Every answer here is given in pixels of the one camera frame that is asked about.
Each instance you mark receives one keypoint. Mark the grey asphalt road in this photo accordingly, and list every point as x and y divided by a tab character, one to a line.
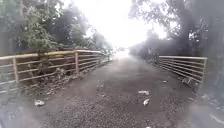
113	90

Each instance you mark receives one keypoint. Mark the yellow metal bridge railing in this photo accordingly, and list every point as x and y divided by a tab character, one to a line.
50	65

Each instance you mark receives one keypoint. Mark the leaf litter verge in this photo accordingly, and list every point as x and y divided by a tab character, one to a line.
50	87

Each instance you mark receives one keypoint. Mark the pale metal bridge railing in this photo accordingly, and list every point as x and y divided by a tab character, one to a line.
186	66

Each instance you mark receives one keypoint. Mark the dense trees and bushes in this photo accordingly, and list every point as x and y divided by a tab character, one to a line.
180	30

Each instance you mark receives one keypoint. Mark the row of trees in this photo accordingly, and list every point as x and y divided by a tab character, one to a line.
43	26

